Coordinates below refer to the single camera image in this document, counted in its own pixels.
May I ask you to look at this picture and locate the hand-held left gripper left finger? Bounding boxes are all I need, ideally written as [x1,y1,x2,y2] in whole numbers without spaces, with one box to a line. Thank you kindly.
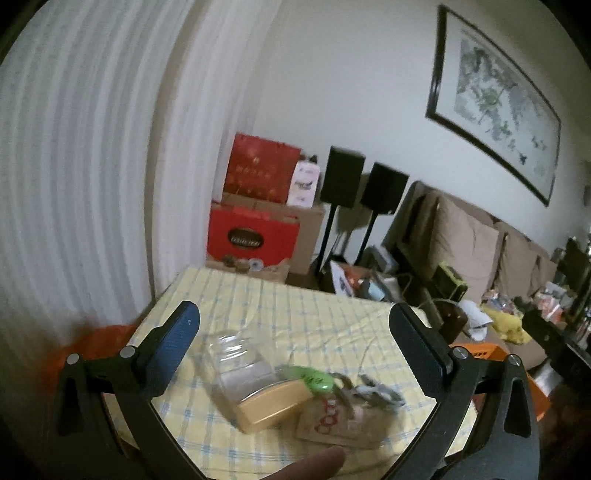
[53,300,206,480]

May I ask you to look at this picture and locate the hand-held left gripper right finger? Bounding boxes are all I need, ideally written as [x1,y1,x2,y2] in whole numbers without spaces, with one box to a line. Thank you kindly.
[383,302,541,480]

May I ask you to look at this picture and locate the grey metal clip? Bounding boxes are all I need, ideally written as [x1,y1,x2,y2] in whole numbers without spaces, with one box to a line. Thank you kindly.
[332,373,407,411]

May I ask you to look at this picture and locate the orange plastic basket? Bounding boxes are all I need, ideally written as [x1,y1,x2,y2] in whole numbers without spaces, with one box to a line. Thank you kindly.
[450,342,552,421]

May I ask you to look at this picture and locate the green oval clip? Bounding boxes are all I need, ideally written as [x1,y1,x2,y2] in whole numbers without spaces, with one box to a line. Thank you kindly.
[277,364,334,397]

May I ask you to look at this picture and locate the gold snack pouch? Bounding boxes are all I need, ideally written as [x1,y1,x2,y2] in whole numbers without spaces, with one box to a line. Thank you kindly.
[295,392,393,448]

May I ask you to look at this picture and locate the clear jar with tan lid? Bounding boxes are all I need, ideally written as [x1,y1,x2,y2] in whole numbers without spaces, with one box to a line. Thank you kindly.
[203,330,311,435]

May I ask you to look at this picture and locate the person's left hand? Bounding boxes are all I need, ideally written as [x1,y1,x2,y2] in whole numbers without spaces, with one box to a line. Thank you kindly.
[265,447,346,480]

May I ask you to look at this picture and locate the white orange paper bags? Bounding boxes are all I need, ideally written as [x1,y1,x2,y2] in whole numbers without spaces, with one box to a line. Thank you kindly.
[536,281,575,319]

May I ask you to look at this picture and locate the yellow cloth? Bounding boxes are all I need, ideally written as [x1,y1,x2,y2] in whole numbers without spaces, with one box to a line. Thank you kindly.
[480,302,532,344]

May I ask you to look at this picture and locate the dark wooden sofa armrest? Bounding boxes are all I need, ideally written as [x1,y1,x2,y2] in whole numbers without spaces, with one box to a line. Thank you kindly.
[436,302,469,344]

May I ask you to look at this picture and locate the brown sofa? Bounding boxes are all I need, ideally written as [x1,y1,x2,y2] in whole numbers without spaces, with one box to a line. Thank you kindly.
[381,180,561,370]

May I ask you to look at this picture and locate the white dome lamp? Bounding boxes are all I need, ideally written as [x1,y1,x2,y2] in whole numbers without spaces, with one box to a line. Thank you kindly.
[457,300,492,333]

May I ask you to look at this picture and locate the dark wooden chair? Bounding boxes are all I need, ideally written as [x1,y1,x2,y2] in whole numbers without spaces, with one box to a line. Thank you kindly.
[558,237,591,324]

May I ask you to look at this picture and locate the orange plastic bag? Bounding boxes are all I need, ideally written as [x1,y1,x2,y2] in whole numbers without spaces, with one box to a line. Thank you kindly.
[46,323,139,374]

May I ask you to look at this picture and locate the green black power station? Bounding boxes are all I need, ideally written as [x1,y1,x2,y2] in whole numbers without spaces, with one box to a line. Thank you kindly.
[434,261,467,303]

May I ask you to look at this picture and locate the cardboard box of clutter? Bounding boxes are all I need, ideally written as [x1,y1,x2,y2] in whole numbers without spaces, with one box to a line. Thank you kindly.
[330,258,402,303]

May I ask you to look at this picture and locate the large brown sofa cushion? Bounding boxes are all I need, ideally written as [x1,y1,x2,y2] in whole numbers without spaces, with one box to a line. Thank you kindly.
[427,191,502,289]

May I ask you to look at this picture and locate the yellow checked tablecloth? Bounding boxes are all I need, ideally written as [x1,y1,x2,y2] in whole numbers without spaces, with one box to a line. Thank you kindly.
[113,265,478,480]

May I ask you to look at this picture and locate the black speaker stand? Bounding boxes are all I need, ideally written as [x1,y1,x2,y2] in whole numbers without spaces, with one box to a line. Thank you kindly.
[316,205,340,287]
[355,212,377,266]

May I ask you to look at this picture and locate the red gift box oval label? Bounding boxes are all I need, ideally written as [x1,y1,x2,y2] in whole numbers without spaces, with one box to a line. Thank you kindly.
[206,203,302,273]

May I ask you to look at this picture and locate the brown cardboard box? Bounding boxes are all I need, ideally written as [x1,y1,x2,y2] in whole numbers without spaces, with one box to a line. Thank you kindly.
[212,191,326,278]

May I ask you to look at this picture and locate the black speaker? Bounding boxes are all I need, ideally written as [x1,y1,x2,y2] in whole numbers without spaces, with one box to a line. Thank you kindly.
[360,161,410,215]
[320,146,366,208]

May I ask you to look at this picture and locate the red gift box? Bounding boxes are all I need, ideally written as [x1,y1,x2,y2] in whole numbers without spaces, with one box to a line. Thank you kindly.
[222,133,303,206]

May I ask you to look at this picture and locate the white curtain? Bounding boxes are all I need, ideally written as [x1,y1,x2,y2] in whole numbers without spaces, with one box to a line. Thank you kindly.
[0,0,287,356]

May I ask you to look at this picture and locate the white tissue box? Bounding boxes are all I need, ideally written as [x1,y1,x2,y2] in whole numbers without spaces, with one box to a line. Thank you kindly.
[286,159,321,207]

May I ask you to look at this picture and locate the framed ink painting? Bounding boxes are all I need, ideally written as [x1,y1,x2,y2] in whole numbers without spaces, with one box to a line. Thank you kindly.
[425,4,563,208]

